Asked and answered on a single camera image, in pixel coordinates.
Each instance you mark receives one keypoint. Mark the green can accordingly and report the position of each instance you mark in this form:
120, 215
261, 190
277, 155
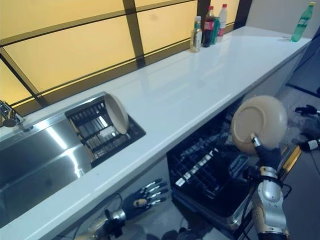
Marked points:
216, 30

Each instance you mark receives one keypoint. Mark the stainless steel sink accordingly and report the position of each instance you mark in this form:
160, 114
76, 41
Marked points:
37, 155

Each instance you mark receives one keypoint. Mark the chrome faucet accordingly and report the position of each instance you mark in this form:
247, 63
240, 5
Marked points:
11, 117

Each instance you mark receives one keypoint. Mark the white bottle red cap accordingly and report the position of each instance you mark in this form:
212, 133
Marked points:
222, 22

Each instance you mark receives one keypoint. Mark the beige plate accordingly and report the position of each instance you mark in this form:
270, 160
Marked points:
117, 113
258, 123

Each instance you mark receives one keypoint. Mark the dark cola bottle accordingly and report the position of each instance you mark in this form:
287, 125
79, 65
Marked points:
208, 27

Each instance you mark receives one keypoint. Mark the white kitchen counter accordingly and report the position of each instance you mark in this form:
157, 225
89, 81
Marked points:
160, 107

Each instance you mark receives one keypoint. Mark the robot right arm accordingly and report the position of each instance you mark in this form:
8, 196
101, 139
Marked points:
268, 202

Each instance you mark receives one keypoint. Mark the yellow oil bottle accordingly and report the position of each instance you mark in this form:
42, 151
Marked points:
196, 35

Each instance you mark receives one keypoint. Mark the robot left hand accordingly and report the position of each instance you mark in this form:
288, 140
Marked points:
147, 193

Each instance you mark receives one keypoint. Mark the green plastic bottle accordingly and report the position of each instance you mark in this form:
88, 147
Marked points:
302, 23

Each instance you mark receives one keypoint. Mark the black dishwasher rack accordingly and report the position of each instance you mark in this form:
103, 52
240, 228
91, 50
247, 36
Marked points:
200, 162

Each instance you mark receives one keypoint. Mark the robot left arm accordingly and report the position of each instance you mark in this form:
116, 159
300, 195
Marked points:
105, 222

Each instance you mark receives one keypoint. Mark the black dish rack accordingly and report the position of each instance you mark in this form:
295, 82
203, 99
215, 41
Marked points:
100, 130

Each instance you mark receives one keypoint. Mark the open dishwasher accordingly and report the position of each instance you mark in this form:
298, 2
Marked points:
212, 185

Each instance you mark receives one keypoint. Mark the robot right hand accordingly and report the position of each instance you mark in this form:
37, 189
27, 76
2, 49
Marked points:
268, 152

